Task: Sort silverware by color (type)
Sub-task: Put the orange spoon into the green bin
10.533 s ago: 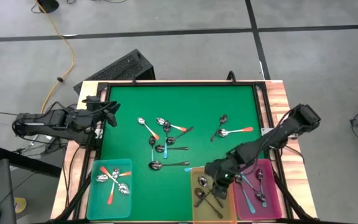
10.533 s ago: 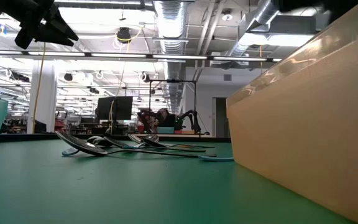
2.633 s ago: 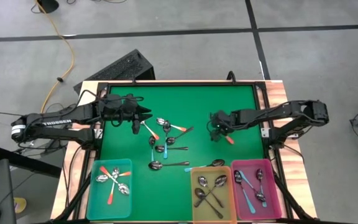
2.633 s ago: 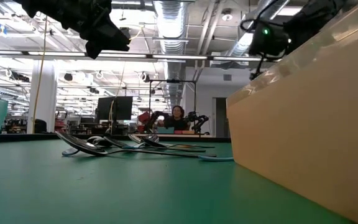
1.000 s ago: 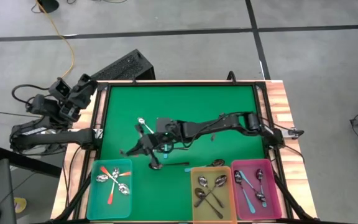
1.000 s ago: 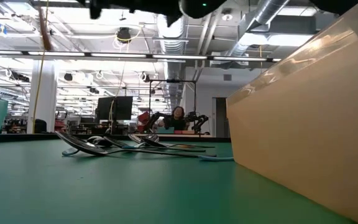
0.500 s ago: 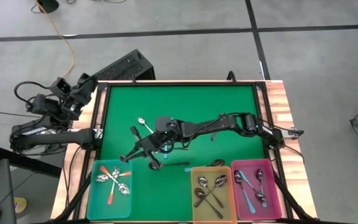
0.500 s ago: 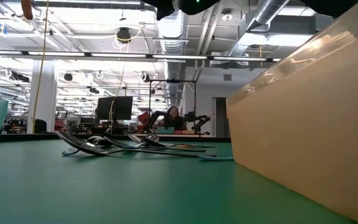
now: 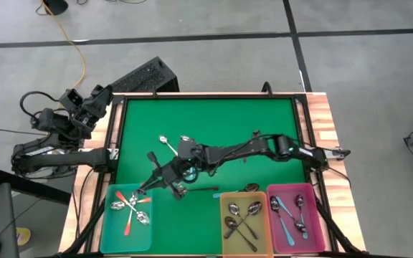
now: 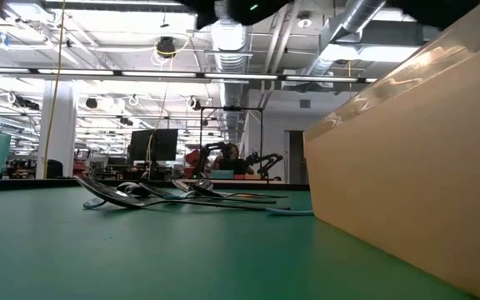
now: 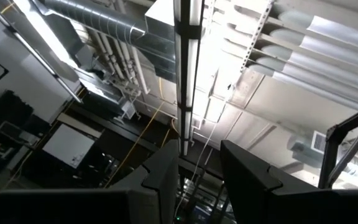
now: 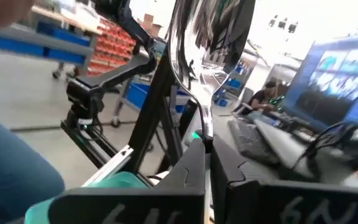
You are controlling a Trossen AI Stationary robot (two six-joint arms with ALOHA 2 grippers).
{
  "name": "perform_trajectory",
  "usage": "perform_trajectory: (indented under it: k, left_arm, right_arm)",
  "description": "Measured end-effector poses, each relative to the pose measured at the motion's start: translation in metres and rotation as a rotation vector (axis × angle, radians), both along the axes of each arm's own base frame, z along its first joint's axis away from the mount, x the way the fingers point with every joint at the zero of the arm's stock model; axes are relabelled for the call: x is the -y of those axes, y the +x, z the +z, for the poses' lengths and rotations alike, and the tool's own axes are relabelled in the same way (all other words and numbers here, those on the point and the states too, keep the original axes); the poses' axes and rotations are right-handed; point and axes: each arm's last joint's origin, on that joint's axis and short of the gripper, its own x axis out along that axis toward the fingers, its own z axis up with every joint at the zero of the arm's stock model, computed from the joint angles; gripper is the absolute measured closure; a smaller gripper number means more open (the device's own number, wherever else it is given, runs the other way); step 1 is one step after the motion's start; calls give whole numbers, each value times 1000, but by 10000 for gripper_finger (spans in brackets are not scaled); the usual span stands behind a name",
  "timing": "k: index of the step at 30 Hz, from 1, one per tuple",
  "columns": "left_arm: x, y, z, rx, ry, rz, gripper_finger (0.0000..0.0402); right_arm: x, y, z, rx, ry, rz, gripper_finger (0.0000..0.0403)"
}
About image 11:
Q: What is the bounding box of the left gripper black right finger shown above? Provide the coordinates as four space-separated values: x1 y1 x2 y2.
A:
220 139 358 224

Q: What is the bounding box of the white wall vent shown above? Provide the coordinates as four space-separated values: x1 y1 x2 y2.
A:
310 129 328 154

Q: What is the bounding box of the metal cable tray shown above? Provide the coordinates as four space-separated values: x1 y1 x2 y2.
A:
82 70 136 121

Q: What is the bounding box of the black overhead light bar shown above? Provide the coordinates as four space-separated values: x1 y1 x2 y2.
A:
172 0 205 157

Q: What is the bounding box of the perforated metal strut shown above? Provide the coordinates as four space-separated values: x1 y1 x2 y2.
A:
240 0 275 73

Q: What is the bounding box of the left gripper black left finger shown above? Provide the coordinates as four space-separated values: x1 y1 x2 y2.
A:
0 139 180 224

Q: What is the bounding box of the white ceiling pipe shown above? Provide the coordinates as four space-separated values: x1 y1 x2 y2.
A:
126 43 151 95
88 29 127 82

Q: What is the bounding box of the silver ventilation duct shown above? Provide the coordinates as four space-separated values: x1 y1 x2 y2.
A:
40 0 177 83

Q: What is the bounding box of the long ceiling light fixture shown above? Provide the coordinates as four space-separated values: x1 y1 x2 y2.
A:
0 0 85 104

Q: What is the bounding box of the white board panel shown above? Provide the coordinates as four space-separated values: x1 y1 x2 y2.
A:
41 123 96 170

